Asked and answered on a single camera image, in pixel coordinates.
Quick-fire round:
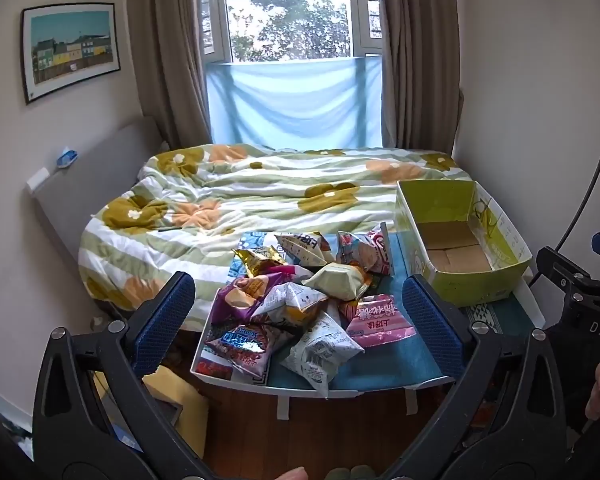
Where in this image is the patterned blue tablecloth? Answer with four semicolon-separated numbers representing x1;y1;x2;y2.
200;230;536;392

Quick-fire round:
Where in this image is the green cardboard box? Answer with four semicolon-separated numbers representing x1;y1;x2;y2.
395;179;533;309

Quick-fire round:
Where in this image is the white grey snack packet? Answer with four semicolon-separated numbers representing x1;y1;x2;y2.
280;310;366;399

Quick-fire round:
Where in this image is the gold snack packet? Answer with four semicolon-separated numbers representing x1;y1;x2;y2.
234;246;287;279

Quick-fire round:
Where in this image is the pale green orange snack packet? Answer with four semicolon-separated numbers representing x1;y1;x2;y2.
302;262;377;304

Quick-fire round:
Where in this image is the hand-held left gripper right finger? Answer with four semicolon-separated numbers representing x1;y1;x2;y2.
380;275;568;480

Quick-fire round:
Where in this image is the white blue chip packet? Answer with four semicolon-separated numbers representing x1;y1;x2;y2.
274;231;334;267

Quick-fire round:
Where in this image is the blue red snack packet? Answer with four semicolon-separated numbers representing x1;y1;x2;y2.
205;322;282;387

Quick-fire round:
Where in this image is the grey bed headboard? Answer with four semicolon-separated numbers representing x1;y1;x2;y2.
27;116;163;322

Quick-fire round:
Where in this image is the floral striped blanket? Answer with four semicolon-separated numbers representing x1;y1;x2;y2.
77;144;473;332

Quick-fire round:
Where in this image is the light blue window cloth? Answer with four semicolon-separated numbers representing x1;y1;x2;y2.
205;55;384;152

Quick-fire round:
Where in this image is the white yellow snack packet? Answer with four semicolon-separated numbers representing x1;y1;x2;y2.
252;282;329;330

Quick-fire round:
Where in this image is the framed wall picture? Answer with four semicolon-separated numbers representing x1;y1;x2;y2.
21;2;122;106

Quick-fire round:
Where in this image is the window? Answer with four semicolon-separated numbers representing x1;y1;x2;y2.
200;0;384;64

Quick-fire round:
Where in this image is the pink white snack packet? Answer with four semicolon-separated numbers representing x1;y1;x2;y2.
340;294;419;349

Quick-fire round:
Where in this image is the purple snack packet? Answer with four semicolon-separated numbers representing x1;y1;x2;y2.
209;272;282;337

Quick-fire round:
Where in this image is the black curved rod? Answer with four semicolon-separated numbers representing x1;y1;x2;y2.
554;114;600;257

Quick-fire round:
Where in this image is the red pink cracker packet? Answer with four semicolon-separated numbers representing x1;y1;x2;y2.
336;226;397;277

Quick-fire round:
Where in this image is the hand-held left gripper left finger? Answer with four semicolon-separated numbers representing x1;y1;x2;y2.
32;271;216;480

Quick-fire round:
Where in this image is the brown curtain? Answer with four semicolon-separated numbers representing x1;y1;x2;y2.
375;0;464;152
125;0;231;152

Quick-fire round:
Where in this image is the yellow box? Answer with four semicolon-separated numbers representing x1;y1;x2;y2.
142;365;211;457

